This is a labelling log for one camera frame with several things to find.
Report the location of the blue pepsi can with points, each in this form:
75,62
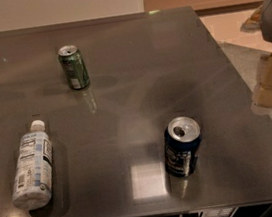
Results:
182,141

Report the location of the green soda can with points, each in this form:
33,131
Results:
73,65

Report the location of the clear plastic water bottle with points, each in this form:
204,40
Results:
33,180

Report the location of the label under table edge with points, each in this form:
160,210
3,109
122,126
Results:
224,212

